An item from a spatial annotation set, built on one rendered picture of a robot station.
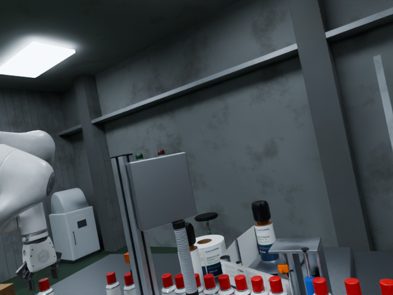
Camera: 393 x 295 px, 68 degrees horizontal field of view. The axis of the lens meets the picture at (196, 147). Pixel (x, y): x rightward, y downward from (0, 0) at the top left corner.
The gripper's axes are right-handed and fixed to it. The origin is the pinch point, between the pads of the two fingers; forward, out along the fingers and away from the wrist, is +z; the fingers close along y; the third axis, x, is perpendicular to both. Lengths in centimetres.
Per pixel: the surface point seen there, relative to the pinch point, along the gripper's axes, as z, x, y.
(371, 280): 29, -102, 69
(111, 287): 7.6, -19.1, 12.6
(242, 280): 4, -71, 14
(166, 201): -23, -58, 3
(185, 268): -4, -60, 3
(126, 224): -19, -47, -2
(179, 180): -28, -61, 7
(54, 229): 48, 403, 278
